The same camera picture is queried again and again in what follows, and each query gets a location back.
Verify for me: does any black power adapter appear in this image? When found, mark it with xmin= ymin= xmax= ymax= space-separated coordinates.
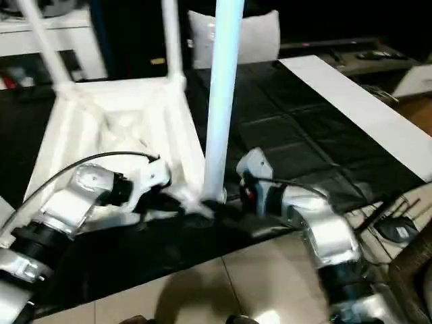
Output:
xmin=376 ymin=215 xmax=418 ymax=242

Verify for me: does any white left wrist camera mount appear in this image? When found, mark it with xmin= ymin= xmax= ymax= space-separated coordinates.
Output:
xmin=123 ymin=157 xmax=173 ymax=213

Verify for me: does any black remote control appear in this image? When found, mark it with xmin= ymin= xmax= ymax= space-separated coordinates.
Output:
xmin=357 ymin=51 xmax=406 ymax=60

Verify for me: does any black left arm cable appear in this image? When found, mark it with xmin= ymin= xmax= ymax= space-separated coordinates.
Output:
xmin=0 ymin=151 xmax=161 ymax=234

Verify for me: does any white floor cable bundle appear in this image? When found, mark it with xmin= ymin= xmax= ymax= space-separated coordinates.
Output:
xmin=369 ymin=84 xmax=399 ymax=102

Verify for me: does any black mat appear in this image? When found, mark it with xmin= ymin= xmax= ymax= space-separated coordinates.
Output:
xmin=0 ymin=59 xmax=426 ymax=318

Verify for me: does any grey pillow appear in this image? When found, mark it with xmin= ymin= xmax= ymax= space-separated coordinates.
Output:
xmin=187 ymin=9 xmax=281 ymax=70

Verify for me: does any white plastic table top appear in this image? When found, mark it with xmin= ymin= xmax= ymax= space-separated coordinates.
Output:
xmin=23 ymin=74 xmax=227 ymax=234

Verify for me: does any white low drawer unit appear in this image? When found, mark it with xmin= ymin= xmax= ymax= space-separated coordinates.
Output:
xmin=393 ymin=62 xmax=432 ymax=99

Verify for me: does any white cabinet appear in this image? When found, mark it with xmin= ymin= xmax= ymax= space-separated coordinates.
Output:
xmin=0 ymin=15 xmax=109 ymax=90

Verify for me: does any black thin rod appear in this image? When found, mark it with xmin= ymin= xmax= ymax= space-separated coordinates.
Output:
xmin=350 ymin=192 xmax=402 ymax=230

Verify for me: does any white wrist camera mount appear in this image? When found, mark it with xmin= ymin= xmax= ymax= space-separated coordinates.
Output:
xmin=236 ymin=147 xmax=274 ymax=217
xmin=123 ymin=157 xmax=173 ymax=213

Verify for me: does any black cabinet blue edge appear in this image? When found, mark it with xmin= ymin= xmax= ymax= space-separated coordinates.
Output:
xmin=90 ymin=0 xmax=196 ymax=80

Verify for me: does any brown low sideboard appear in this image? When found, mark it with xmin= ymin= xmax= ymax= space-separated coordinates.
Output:
xmin=323 ymin=40 xmax=426 ymax=78

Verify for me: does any dark round object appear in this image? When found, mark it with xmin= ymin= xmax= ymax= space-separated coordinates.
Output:
xmin=227 ymin=313 xmax=259 ymax=324

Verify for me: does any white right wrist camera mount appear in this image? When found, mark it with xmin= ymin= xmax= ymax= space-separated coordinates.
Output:
xmin=236 ymin=147 xmax=274 ymax=217

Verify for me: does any black bar pink mark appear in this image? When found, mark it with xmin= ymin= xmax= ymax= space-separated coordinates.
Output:
xmin=281 ymin=37 xmax=379 ymax=50

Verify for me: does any white flat board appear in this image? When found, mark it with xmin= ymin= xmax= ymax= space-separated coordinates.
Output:
xmin=278 ymin=55 xmax=432 ymax=183

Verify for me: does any red bottle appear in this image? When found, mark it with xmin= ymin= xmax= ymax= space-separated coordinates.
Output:
xmin=0 ymin=70 xmax=16 ymax=90

